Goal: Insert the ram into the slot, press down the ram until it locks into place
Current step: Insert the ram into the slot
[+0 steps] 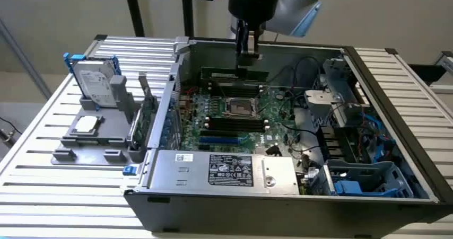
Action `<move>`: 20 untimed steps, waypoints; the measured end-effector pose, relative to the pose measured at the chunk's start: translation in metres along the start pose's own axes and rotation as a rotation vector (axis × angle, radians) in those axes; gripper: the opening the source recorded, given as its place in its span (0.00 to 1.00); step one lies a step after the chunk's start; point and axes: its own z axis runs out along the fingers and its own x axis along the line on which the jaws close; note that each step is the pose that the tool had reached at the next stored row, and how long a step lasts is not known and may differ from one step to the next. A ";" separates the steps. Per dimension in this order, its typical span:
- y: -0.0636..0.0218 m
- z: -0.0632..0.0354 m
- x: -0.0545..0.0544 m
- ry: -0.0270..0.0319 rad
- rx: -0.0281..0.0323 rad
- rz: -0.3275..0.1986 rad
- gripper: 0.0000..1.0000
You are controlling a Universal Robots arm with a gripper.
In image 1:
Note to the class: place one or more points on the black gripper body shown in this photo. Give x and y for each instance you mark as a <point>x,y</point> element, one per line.
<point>252,0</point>

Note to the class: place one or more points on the green RAM stick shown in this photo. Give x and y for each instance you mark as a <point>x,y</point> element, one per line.
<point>223,74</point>

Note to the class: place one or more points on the black RAM slot bank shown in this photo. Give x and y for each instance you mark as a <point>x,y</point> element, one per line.
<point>236,124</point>
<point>235,89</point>

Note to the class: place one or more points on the blue expansion slot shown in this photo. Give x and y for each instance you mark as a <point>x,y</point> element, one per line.
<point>216,141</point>

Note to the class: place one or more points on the black stand pole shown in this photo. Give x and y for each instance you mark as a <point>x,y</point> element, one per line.
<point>133,8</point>
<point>187,11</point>

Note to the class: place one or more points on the metal CPU socket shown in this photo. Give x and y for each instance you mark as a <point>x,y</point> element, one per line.
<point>242,106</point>

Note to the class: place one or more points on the green motherboard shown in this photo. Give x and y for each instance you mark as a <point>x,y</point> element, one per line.
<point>275,117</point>

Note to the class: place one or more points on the grey metal disk bay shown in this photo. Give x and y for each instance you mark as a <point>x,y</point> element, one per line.
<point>339,90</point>

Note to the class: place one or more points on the green graphics card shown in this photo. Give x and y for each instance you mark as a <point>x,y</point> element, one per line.
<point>143,117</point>

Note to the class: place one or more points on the silver hard disk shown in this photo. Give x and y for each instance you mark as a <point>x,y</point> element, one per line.
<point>96,85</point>

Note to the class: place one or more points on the silver power supply unit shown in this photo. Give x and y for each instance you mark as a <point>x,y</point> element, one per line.
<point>197,170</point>

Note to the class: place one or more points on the silver CPU chip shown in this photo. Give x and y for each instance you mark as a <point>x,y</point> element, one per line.
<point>87,123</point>

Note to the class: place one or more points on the blue case latch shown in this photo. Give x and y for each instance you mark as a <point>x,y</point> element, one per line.
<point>129,170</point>

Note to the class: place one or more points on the blue plastic disk bay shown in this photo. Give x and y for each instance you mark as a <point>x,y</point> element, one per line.
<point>367,178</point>

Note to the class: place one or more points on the grey plastic parts rack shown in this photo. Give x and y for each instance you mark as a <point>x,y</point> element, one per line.
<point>92,146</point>

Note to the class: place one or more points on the black open PC case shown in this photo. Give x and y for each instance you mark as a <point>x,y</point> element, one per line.
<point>268,212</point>

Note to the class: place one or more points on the blue disk carrier frame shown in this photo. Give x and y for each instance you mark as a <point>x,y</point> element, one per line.
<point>77,57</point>

